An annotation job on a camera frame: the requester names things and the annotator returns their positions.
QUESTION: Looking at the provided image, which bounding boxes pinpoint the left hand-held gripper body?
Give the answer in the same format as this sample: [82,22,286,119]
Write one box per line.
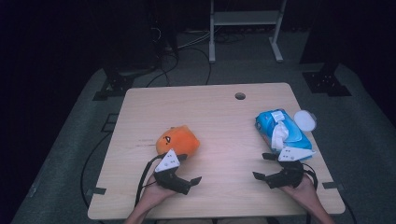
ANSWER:
[152,148,191,196]

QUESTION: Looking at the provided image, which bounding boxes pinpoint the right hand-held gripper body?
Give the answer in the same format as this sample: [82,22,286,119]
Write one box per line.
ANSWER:
[265,147,317,189]

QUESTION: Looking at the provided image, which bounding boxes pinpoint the orange plush toy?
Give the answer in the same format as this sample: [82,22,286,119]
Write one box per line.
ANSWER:
[155,124,201,157]

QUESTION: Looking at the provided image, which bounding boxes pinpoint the white wet wipe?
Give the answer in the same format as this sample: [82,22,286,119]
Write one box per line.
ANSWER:
[270,120,290,151]

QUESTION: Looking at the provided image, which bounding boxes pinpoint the blue wet wipes pack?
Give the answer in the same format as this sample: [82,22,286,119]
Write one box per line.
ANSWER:
[255,108,318,161]

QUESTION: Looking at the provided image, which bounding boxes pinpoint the person's right hand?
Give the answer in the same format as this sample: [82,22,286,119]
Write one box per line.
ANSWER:
[278,174,318,203]

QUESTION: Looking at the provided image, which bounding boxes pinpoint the person's left hand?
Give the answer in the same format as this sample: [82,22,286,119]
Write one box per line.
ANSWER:
[136,174,178,215]

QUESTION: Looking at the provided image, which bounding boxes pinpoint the black tape strip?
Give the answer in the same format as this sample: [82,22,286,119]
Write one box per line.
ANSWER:
[85,186,107,197]
[321,181,346,191]

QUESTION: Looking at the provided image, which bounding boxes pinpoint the black stand base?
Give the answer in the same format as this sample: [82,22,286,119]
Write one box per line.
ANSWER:
[302,70,353,97]
[92,73,135,102]

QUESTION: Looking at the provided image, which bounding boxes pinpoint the white metal stand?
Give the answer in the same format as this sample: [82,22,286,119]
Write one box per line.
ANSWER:
[208,0,288,64]

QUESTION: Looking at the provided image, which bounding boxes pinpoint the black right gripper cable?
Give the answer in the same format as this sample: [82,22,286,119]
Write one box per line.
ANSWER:
[302,162,319,190]

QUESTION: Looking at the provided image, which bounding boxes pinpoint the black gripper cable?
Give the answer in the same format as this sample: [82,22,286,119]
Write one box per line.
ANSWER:
[134,153,163,207]
[302,162,319,190]

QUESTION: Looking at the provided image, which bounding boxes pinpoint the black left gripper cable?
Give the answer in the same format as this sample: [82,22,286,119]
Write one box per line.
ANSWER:
[134,153,163,207]

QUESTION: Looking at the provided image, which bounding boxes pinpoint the long black floor cable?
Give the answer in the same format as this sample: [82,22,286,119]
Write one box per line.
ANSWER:
[79,132,114,209]

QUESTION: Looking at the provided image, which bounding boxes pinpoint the white floor cables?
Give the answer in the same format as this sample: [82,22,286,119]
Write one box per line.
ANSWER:
[177,30,213,50]

